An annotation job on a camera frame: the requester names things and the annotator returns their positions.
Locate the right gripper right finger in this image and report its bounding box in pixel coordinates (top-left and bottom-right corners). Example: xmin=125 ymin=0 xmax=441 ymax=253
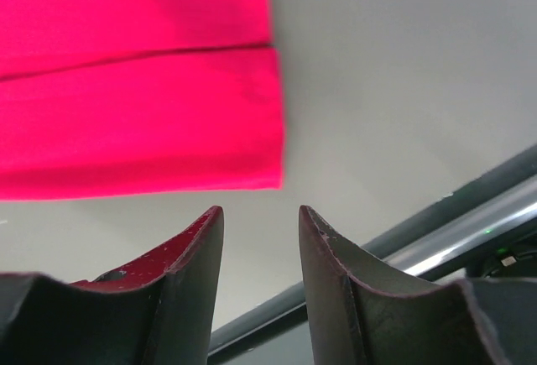
xmin=297 ymin=204 xmax=537 ymax=365

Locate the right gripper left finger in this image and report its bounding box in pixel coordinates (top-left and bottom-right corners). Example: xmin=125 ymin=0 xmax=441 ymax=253
xmin=1 ymin=206 xmax=224 ymax=364

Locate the red polo shirt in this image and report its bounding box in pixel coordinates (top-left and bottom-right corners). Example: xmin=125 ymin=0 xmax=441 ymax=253
xmin=1 ymin=0 xmax=284 ymax=201

